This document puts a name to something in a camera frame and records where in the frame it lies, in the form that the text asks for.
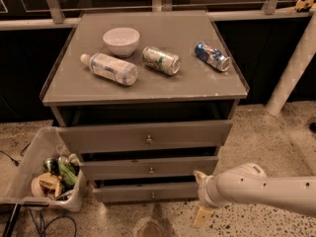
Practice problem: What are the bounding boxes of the grey middle drawer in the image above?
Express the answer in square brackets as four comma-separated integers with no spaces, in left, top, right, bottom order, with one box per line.
[80,156,218,181]

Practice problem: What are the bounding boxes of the grey drawer cabinet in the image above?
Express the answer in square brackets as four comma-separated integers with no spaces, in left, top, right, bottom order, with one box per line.
[41,11,249,189]

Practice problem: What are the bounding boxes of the white ceramic bowl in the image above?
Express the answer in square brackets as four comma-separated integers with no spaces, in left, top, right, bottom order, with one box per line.
[103,28,140,57]

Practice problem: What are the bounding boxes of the clear plastic water bottle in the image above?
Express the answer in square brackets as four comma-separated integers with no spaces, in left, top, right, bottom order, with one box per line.
[80,53,138,86]

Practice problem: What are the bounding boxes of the black bar beside bin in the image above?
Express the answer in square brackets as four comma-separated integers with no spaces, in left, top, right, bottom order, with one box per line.
[0,203,22,237]

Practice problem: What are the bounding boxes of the blue floor cable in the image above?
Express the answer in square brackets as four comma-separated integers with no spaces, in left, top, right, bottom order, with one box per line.
[29,208,78,237]

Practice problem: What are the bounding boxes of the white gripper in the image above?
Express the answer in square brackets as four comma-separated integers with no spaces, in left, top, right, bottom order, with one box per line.
[192,170,219,229]

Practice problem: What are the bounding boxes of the grey top drawer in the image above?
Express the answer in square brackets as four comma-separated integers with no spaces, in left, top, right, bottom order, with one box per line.
[57,120,232,153]

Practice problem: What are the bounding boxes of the yellow brown snack packet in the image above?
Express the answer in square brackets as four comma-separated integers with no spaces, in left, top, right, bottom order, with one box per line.
[39,172,63,198]

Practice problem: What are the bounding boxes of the metal railing frame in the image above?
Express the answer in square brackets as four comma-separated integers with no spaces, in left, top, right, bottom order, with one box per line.
[0,0,315,31]

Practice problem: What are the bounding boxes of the white diagonal support post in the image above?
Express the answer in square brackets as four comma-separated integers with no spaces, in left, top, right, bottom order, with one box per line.
[266,13,316,116]

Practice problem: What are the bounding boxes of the black floor cable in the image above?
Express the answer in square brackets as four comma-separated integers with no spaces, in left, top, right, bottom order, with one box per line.
[0,141,32,168]

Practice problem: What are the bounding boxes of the round floor drain cover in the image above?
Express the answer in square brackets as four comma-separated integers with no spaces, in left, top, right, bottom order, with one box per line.
[133,218,165,237]

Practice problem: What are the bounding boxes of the grey drawer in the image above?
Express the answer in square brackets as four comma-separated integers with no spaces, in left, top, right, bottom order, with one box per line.
[93,182,198,203]
[80,156,218,181]
[57,120,232,153]

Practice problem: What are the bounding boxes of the yellow object on railing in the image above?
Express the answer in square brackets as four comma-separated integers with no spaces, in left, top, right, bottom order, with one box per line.
[294,0,314,12]

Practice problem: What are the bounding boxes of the blue soda can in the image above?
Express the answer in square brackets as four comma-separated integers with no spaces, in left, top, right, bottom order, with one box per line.
[195,41,231,72]

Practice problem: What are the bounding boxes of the grey bottom drawer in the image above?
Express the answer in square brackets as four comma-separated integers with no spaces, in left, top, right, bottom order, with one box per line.
[93,182,198,203]

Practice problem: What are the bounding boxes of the green snack bag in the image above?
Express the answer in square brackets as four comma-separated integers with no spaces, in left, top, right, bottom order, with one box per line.
[58,162,77,189]

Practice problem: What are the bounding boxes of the green can in bin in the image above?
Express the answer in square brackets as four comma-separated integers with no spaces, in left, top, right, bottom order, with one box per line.
[42,158,59,176]

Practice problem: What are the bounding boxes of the green white soda can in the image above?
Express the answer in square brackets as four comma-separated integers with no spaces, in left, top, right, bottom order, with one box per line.
[142,46,181,76]

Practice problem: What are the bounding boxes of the clear plastic bin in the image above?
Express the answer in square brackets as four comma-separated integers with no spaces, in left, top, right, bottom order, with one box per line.
[0,127,86,212]

